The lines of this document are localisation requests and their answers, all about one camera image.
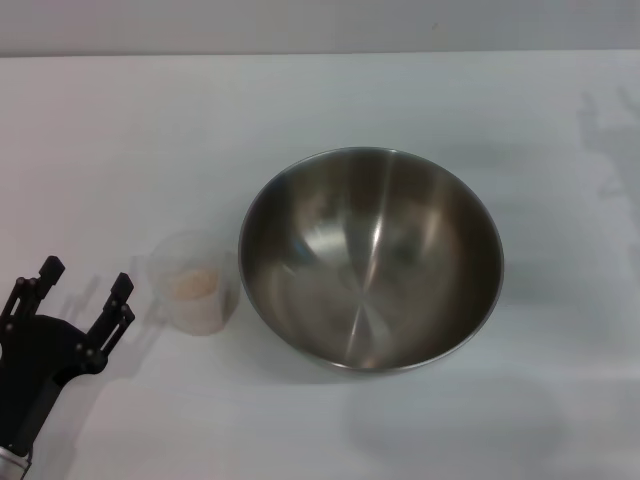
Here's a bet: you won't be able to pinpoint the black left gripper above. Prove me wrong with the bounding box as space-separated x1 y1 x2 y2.
0 255 138 447

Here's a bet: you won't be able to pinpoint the clear plastic measuring cup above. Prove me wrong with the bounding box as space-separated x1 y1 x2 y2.
132 229 242 339

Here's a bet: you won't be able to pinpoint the white rice grains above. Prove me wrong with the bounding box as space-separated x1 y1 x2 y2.
168 267 222 335

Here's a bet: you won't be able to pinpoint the stainless steel mixing bowl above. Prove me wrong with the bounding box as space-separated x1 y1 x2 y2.
237 145 506 384

